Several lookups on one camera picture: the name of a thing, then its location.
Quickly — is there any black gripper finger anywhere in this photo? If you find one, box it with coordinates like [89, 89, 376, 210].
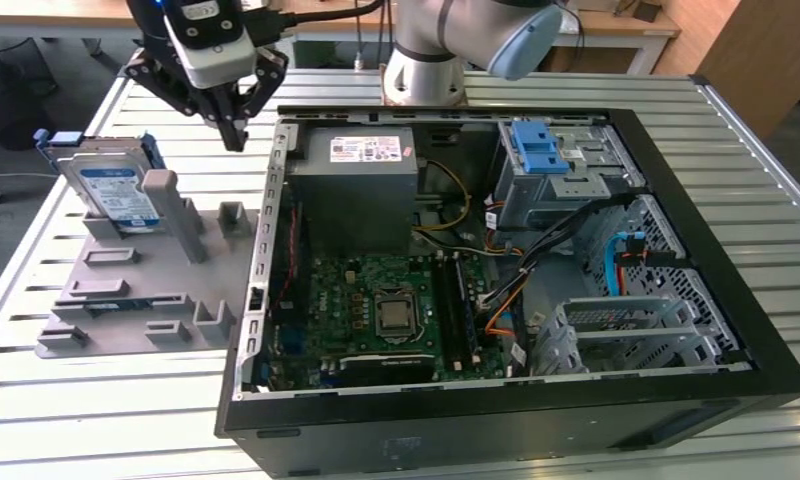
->
[230, 45, 289, 153]
[122, 49, 237, 151]

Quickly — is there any hard disk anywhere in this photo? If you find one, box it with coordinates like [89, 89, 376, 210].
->
[31, 128, 169, 236]

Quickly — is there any power wire with black plug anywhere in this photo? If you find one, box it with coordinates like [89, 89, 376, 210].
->
[620, 233, 693, 267]

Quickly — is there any wooden desk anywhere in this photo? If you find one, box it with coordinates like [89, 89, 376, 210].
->
[0, 0, 401, 69]
[545, 9, 681, 76]

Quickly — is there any black mesh bin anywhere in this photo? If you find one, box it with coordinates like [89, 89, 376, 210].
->
[0, 34, 61, 151]

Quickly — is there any grey power supply unit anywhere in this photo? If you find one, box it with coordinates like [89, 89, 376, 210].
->
[285, 127, 420, 254]

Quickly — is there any grey parts rack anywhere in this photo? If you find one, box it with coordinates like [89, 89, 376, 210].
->
[33, 168, 262, 359]

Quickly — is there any green motherboard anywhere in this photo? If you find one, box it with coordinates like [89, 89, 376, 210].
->
[265, 249, 532, 392]

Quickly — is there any blue drive latch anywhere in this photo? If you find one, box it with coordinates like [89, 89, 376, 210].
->
[509, 119, 568, 175]

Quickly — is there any RAM stick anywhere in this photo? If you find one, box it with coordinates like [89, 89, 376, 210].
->
[82, 298, 154, 314]

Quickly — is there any metal drive cage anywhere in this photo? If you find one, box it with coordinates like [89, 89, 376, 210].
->
[492, 119, 645, 231]

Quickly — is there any silver CPU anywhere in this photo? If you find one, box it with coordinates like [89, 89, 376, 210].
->
[376, 298, 418, 331]

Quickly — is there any black RAM slot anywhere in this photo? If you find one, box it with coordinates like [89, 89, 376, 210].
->
[436, 252, 460, 369]
[456, 254, 483, 366]

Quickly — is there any CPU socket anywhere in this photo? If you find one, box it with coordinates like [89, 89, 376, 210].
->
[369, 285, 428, 347]

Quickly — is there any black graphics card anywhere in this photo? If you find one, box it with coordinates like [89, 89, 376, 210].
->
[336, 352, 436, 386]

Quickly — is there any wooden cabinet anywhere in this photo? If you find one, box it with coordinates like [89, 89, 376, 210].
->
[652, 0, 800, 141]

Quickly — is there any black PC case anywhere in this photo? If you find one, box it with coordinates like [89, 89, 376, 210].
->
[213, 103, 800, 479]

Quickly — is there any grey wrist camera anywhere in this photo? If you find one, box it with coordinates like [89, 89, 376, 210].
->
[162, 0, 258, 90]

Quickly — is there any black camera cable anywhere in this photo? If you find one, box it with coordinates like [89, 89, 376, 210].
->
[258, 0, 388, 37]

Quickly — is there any thin red wire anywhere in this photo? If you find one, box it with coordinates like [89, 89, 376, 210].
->
[273, 202, 306, 310]

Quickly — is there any yellow wire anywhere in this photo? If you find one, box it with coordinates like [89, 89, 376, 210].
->
[412, 158, 473, 232]

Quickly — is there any black cable bundle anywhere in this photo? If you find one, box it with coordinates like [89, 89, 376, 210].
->
[479, 192, 641, 311]

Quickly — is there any orange wire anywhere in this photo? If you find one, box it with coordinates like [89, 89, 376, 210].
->
[484, 294, 528, 336]

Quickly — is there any blue wire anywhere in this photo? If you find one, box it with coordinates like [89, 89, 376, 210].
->
[603, 232, 632, 301]

